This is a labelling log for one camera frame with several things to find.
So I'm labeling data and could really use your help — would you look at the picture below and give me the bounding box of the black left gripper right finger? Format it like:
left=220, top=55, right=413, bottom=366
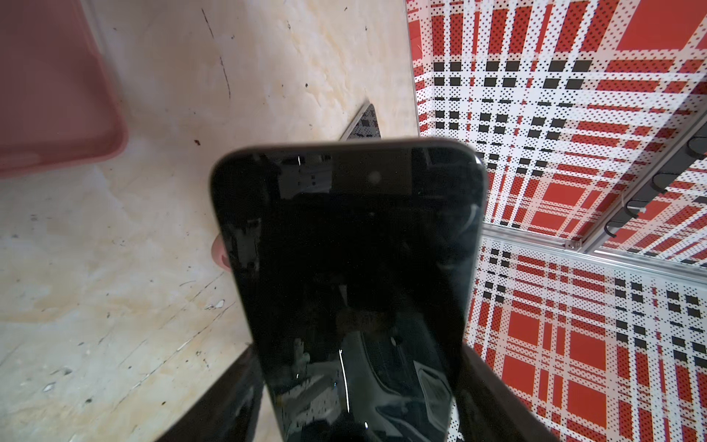
left=455, top=344, right=558, bottom=442

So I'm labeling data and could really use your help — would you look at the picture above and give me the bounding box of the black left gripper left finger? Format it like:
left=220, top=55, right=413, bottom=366
left=159, top=345, right=264, bottom=441

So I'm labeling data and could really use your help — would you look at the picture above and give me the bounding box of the pink phone case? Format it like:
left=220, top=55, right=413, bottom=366
left=1, top=1, right=128, bottom=178
left=211, top=234, right=231, bottom=272

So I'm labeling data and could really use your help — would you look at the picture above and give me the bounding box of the black phone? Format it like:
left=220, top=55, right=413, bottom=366
left=210, top=138, right=486, bottom=441
left=340, top=101, right=381, bottom=141

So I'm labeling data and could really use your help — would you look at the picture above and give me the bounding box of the black hook rail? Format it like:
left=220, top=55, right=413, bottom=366
left=577, top=110, right=706, bottom=253

